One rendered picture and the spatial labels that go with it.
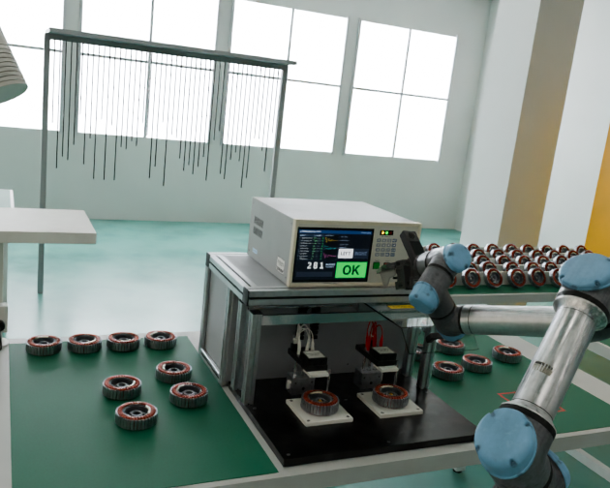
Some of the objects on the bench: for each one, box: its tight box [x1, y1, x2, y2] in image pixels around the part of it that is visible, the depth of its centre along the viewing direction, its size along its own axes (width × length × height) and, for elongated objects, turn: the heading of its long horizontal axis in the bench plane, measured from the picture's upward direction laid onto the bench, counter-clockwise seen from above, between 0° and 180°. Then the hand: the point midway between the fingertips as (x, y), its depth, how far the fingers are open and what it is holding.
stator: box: [102, 375, 141, 401], centre depth 198 cm, size 11×11×4 cm
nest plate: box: [286, 398, 353, 427], centre depth 197 cm, size 15×15×1 cm
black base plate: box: [229, 369, 476, 467], centre depth 203 cm, size 47×64×2 cm
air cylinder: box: [353, 366, 382, 389], centre depth 219 cm, size 5×8×6 cm
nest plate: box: [357, 391, 423, 418], centre depth 207 cm, size 15×15×1 cm
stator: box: [300, 389, 340, 416], centre depth 196 cm, size 11×11×4 cm
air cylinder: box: [286, 372, 315, 395], centre depth 209 cm, size 5×8×6 cm
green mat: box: [9, 336, 279, 488], centre depth 196 cm, size 94×61×1 cm, turn 177°
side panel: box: [198, 265, 233, 386], centre depth 221 cm, size 28×3×32 cm, turn 177°
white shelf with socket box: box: [0, 207, 97, 351], centre depth 211 cm, size 35×37×46 cm
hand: (387, 269), depth 201 cm, fingers open, 6 cm apart
